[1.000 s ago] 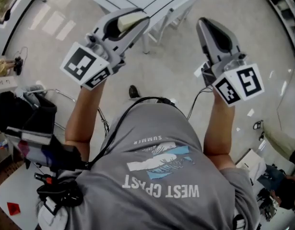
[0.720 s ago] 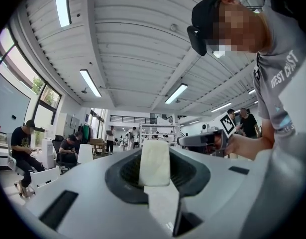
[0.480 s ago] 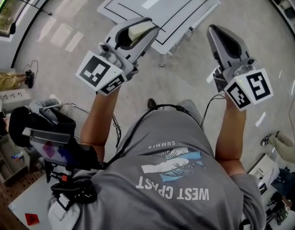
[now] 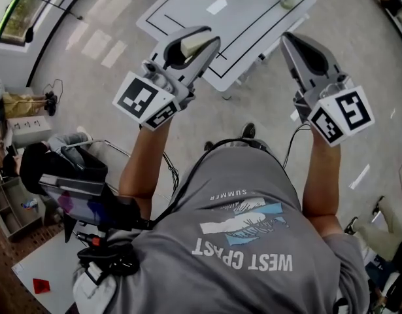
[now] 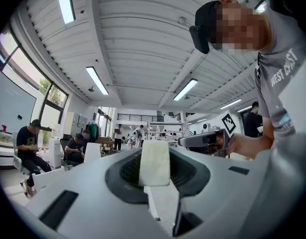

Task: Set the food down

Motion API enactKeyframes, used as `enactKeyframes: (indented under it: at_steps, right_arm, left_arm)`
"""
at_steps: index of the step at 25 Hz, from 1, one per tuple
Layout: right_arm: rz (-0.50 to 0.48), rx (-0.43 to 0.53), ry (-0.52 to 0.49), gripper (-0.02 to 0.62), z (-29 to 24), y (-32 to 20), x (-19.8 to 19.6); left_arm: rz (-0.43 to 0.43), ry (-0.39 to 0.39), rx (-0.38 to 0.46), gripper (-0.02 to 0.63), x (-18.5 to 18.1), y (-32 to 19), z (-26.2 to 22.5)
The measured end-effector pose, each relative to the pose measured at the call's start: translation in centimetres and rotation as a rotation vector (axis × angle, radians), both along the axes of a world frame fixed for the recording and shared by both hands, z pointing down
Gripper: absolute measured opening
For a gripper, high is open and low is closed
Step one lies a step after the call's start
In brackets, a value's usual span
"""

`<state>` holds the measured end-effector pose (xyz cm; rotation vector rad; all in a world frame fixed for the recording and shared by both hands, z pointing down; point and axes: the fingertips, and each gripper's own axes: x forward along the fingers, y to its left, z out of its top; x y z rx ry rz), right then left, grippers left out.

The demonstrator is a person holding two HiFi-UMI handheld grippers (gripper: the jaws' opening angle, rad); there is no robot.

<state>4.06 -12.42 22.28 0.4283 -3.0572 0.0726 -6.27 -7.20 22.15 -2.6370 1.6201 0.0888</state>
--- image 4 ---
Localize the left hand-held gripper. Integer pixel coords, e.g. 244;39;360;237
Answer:
112;26;220;131

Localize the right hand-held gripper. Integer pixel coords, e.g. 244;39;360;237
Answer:
281;32;376;148

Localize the person's right forearm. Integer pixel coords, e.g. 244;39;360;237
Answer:
301;131;343;218

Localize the person's left forearm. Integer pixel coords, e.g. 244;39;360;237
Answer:
118;122;171;222

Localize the person's right shoe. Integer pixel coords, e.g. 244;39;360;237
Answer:
241;122;256;141

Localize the white shelf rack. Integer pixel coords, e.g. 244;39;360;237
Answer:
369;0;402;50

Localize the black office chair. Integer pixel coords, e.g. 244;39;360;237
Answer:
58;138;132;192

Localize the white storage box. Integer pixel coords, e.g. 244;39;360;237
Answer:
6;116;53;147

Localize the black framed window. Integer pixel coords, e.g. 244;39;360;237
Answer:
0;0;31;47

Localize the black monitor with blue screen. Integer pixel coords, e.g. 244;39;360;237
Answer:
39;173;142;232

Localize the black waist pack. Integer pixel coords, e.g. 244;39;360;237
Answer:
76;232;139;286

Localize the grey printed t-shirt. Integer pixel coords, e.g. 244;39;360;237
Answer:
73;145;371;314

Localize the grey compartment tray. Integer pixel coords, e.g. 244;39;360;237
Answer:
0;175;44;243

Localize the white desk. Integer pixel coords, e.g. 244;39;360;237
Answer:
10;230;87;314

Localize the red triangular object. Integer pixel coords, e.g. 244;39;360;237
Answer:
32;277;51;294

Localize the black cable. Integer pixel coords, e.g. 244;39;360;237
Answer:
144;138;270;230
282;124;311;169
163;152;181;202

